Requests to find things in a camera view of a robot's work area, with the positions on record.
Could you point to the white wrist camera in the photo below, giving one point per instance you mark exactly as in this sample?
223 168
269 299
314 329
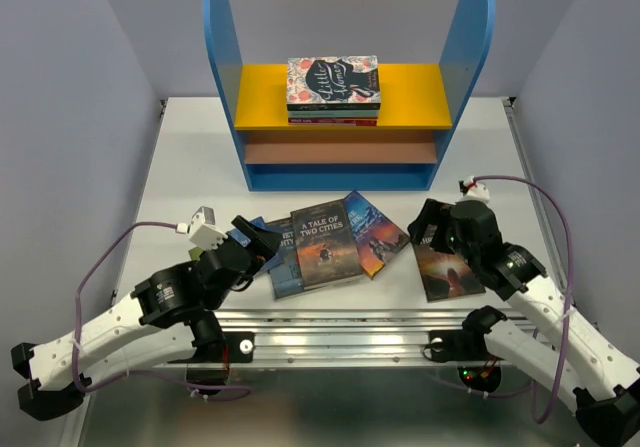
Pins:
473 190
203 232

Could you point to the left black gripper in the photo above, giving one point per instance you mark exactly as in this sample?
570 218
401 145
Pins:
265 243

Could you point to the red book in stack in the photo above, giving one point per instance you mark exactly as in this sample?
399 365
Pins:
354 121

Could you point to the teal book in stack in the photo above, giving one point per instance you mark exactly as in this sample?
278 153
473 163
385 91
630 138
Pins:
359 113

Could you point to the Jane Eyre blue book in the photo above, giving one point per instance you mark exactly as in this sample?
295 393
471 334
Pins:
378 239

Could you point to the Three Days to See book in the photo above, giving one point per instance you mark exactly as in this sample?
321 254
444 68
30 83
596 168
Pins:
445 276

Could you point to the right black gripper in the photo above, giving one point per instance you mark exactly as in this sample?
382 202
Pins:
433 212

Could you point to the Nineteen Eighty-Four blue book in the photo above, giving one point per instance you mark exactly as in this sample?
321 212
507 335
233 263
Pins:
286 277

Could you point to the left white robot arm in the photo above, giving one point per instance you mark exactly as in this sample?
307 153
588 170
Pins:
168 317

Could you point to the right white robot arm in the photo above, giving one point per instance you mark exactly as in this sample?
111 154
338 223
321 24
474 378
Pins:
597 382

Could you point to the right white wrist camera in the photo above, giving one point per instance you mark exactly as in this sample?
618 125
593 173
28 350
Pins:
473 190

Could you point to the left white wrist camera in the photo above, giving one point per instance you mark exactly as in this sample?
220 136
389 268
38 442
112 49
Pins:
203 232

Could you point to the Little Women floral book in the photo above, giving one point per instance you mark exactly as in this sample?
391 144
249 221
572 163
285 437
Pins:
333 83

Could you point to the Animal Farm landscape book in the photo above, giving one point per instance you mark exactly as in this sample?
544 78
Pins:
196 252

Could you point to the A Tale of Two Cities book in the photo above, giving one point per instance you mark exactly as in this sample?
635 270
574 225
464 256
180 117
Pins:
325 245

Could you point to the blue wooden bookshelf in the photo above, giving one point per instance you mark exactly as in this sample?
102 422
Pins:
421 107

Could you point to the aluminium mounting rail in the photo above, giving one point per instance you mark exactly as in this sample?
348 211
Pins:
280 339

